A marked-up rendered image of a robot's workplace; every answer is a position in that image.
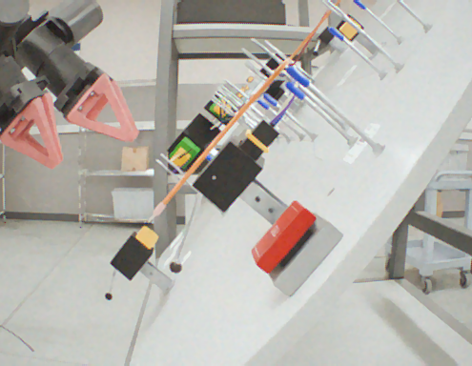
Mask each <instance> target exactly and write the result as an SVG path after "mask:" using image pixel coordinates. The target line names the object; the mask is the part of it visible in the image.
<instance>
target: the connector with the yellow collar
mask: <svg viewBox="0 0 472 366"><path fill-rule="evenodd" d="M251 135H252V136H254V137H255V138H256V139H257V140H258V141H259V142H261V143H262V144H263V145H264V146H265V147H266V149H267V148H268V146H269V145H270V144H271V143H272V142H273V141H274V139H275V138H277V137H278V136H279V135H280V132H278V130H277V129H276V128H275V125H274V124H273V123H272V122H271V123H270V124H269V122H268V121H267V120H266V119H264V118H262V119H261V120H260V121H259V122H258V123H257V125H256V126H255V127H254V128H253V129H252V131H251ZM238 146H239V147H240V148H241V149H242V150H243V151H244V152H245V153H248V154H249V155H250V156H251V157H252V158H253V159H254V160H255V161H257V160H258V159H259V158H260V156H261V155H262V154H263V153H264V151H263V150H262V149H261V148H260V147H259V146H258V145H257V144H256V143H255V142H253V141H252V140H251V139H250V138H249V137H247V136H245V137H244V139H243V140H242V141H241V142H240V143H239V144H238Z"/></svg>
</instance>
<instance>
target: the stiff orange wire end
mask: <svg viewBox="0 0 472 366"><path fill-rule="evenodd" d="M287 64H288V60H285V61H284V62H282V65H280V66H279V67H278V68H277V69H276V71H275V72H274V73H273V74H272V75H271V76H270V77H269V78H268V79H267V80H266V81H265V82H264V84H263V85H262V86H261V87H260V88H259V89H258V90H257V91H256V92H255V93H254V95H253V96H252V97H251V98H250V99H249V100H248V102H247V103H246V104H245V105H244V106H243V108H242V109H241V110H240V111H239V112H238V113H237V115H236V116H235V117H234V118H233V120H232V121H231V122H230V123H229V124H228V125H227V127H226V128H225V129H224V130H222V131H221V132H220V134H219V135H218V136H217V137H216V138H215V140H214V141H213V142H212V143H211V144H210V146H209V147H208V149H207V150H206V151H205V152H204V154H202V155H201V156H200V157H199V158H198V159H197V160H196V162H195V163H194V164H193V166H192V167H191V168H190V169H189V170H188V171H187V173H186V174H185V175H184V176H183V177H182V179H181V180H180V181H179V182H178V183H177V184H176V186H175V187H174V188H173V189H172V190H171V192H170V193H169V194H168V195H167V196H166V199H165V200H164V201H163V202H161V203H160V204H159V205H158V206H157V207H156V209H155V210H154V215H153V216H152V217H151V218H150V219H149V223H150V222H151V221H152V220H153V219H154V217H155V216H159V215H160V214H161V213H162V211H163V210H164V209H165V208H166V205H167V204H168V203H169V202H170V200H171V199H172V198H173V196H174V194H175V193H176V192H177V191H178V190H179V189H180V187H181V186H182V185H183V184H184V183H185V182H186V180H187V179H188V178H189V177H190V176H191V175H192V173H193V172H194V170H195V169H196V168H197V166H198V165H199V164H200V163H202V162H203V160H204V159H205V158H206V157H207V156H208V155H209V153H210V152H211V151H212V150H213V149H214V147H215V145H216V144H217V143H218V142H219V141H220V139H221V138H222V137H224V136H225V135H226V134H227V132H228V131H229V130H230V129H231V128H232V127H233V126H234V124H235V123H236V122H237V120H238V119H239V118H240V117H241V116H242V115H243V114H244V113H245V112H246V111H247V110H248V109H249V107H250V106H251V105H252V104H253V103H254V102H255V100H256V99H257V98H258V97H259V95H260V94H261V93H262V92H263V91H265V89H266V88H267V87H268V86H269V85H270V84H271V82H272V81H273V80H274V79H276V78H277V76H278V75H279V74H280V73H281V71H283V70H284V68H285V67H286V65H287Z"/></svg>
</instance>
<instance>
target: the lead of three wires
mask: <svg viewBox="0 0 472 366"><path fill-rule="evenodd" d="M282 75H285V76H289V77H290V78H291V83H293V84H294V85H295V86H296V87H298V82H297V81H296V80H295V79H294V78H292V77H291V76H290V75H289V74H288V73H287V72H286V71H283V73H282ZM295 98H296V96H295V95H294V94H293V93H291V92H290V94H289V97H288V99H287V100H286V102H285V103H284V104H283V105H282V107H281V108H280V110H279V111H278V113H277V115H276V116H275V117H274V118H273V119H272V120H271V121H270V122H269V124H270V123H271V122H272V123H273V124H274V125H276V124H277V123H278V122H279V121H280V119H281V118H282V117H283V115H284V114H285V113H286V111H287V109H289V108H290V107H291V105H292V104H293V102H294V100H295Z"/></svg>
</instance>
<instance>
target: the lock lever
mask: <svg viewBox="0 0 472 366"><path fill-rule="evenodd" d="M201 197H203V195H201V193H200V192H198V193H197V196H196V200H195V204H194V207H193V210H192V213H191V215H190V218H189V221H188V224H187V228H186V231H185V233H184V235H183V238H182V240H183V241H182V244H181V246H180V249H179V251H178V254H177V256H176V257H175V258H174V262H175V263H176V264H180V263H181V257H182V256H183V253H184V250H185V248H186V245H187V242H188V239H189V237H188V236H189V234H190V231H191V228H192V226H193V223H194V220H195V215H196V212H197V209H198V206H199V203H200V200H201Z"/></svg>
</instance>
